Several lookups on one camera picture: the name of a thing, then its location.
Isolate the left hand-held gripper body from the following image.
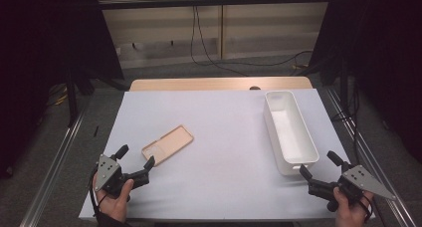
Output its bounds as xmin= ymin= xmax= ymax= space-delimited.
xmin=94 ymin=153 xmax=134 ymax=200

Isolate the yellow floor cable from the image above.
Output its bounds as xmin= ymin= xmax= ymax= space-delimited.
xmin=46 ymin=83 xmax=69 ymax=108

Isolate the person's left hand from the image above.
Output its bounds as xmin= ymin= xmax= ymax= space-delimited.
xmin=92 ymin=172 xmax=134 ymax=224

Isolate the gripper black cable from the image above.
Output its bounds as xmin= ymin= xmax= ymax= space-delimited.
xmin=359 ymin=191 xmax=374 ymax=225
xmin=89 ymin=163 xmax=108 ymax=220

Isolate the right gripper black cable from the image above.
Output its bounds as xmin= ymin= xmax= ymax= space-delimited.
xmin=359 ymin=191 xmax=374 ymax=225

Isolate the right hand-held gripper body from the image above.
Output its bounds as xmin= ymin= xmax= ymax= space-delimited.
xmin=326 ymin=164 xmax=398 ymax=212

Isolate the white plastic storage bin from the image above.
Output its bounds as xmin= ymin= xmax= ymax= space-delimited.
xmin=263 ymin=90 xmax=320 ymax=177

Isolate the black wall cable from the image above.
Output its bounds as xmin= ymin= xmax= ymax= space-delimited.
xmin=190 ymin=5 xmax=249 ymax=78
xmin=194 ymin=5 xmax=315 ymax=68

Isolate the black horizontal bar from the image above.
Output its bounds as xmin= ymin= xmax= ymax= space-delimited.
xmin=96 ymin=0 xmax=332 ymax=11

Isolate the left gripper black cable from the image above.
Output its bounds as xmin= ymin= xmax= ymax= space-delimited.
xmin=89 ymin=163 xmax=108 ymax=220

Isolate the black stand with cables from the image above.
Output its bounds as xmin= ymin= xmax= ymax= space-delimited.
xmin=331 ymin=59 xmax=362 ymax=165

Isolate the black curtain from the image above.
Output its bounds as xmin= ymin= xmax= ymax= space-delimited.
xmin=309 ymin=0 xmax=422 ymax=163
xmin=0 ymin=0 xmax=125 ymax=180

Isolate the person's right hand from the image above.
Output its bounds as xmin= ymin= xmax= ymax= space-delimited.
xmin=332 ymin=186 xmax=375 ymax=227

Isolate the metal floor rail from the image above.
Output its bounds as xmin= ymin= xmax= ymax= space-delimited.
xmin=325 ymin=87 xmax=418 ymax=227
xmin=19 ymin=104 xmax=88 ymax=227

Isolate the beige phone case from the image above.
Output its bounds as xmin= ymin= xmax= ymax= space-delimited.
xmin=141 ymin=123 xmax=195 ymax=167

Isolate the white table mat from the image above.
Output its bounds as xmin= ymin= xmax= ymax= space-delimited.
xmin=79 ymin=88 xmax=376 ymax=221

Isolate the black stand leg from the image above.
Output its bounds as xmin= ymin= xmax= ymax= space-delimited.
xmin=64 ymin=67 xmax=80 ymax=127

